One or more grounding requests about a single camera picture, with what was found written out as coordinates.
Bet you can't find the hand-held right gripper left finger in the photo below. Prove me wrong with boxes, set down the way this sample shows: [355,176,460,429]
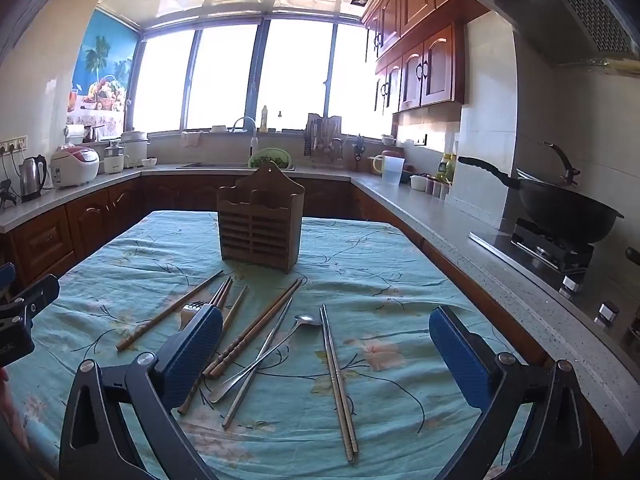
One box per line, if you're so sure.
[59,304,224,480]

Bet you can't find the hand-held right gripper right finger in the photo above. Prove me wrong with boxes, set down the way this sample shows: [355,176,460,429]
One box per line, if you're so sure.
[428,304,593,480]

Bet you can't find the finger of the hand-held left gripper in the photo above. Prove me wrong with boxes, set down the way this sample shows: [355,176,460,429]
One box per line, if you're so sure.
[0,262,17,302]
[0,274,61,322]

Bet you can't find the plain wooden chopstick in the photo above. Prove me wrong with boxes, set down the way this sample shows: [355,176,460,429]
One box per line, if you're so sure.
[207,276,232,308]
[177,285,249,417]
[116,270,225,352]
[214,278,235,310]

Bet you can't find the wooden slatted utensil holder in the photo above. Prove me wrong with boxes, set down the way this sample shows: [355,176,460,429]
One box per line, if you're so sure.
[216,162,306,275]

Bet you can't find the metal fork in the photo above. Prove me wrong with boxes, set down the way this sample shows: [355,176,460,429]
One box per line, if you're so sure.
[180,301,207,328]

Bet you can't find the metal chopstick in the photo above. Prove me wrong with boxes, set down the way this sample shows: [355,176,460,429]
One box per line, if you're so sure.
[221,296,295,429]
[320,304,355,463]

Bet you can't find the carved-end wooden chopstick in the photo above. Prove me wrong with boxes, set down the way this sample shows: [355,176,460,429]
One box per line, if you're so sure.
[207,280,304,380]
[202,278,301,377]

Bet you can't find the teal floral tablecloth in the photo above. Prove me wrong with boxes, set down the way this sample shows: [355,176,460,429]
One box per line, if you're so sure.
[5,209,547,480]

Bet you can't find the stainless electric kettle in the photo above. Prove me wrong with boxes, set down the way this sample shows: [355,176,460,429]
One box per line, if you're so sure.
[19,155,48,203]

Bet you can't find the metal spoon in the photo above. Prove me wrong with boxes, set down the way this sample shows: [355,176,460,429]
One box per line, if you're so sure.
[209,314,323,404]

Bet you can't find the pair of metal chopsticks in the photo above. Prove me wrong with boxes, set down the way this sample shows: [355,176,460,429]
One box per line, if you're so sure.
[323,304,360,461]

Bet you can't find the gas stove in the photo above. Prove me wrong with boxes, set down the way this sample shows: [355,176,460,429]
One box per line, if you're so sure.
[469,216,640,353]

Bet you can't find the white pink rice cooker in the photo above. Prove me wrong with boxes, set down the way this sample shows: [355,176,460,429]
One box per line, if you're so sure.
[50,146,101,190]

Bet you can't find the small white electric steamer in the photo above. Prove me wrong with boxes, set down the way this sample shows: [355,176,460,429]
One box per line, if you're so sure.
[102,141,131,175]

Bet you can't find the row of spice jars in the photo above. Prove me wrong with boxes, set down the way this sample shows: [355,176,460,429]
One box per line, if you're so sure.
[426,177,452,201]

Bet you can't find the black wok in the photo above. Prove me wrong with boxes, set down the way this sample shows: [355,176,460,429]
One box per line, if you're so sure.
[457,156,626,246]

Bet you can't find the large white cooker pot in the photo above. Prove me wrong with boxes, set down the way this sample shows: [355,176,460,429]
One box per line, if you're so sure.
[120,131,151,168]

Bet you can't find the yellow cooking oil bottle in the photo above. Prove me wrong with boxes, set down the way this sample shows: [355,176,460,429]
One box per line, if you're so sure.
[436,153,457,184]

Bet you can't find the kitchen sink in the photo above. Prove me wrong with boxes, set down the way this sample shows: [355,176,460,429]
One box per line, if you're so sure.
[177,160,297,172]

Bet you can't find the clear measuring pitcher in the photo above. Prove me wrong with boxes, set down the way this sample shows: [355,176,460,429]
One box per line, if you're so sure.
[382,156,406,184]

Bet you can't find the green colander with vegetables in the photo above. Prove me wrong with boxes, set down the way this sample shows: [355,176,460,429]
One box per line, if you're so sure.
[248,148,292,170]

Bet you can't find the scissors holder block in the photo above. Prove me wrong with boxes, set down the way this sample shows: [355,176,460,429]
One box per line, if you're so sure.
[352,135,369,172]

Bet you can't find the chrome sink faucet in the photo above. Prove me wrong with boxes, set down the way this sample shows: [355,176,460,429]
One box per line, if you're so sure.
[231,116,259,159]

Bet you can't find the knife and utensil rack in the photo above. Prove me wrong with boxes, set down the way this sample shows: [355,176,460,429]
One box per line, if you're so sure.
[303,113,347,167]

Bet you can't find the large kitchen window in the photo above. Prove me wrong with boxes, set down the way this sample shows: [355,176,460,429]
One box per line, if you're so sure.
[129,16,397,137]

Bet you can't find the wooden upper cabinets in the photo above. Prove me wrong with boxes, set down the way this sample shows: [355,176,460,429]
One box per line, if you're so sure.
[361,0,482,114]

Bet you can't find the steel range hood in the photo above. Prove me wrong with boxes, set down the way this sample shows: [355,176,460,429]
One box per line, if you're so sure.
[457,0,640,69]

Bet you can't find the tropical fruit wall poster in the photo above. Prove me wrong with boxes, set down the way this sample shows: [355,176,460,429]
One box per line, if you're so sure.
[66,9,139,127]

